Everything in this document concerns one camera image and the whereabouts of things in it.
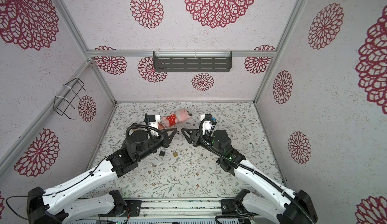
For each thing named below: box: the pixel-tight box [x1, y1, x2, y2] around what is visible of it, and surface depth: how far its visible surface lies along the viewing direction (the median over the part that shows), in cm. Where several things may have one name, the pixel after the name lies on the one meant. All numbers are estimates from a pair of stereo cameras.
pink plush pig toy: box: [162, 108, 192, 127], surface depth 105 cm
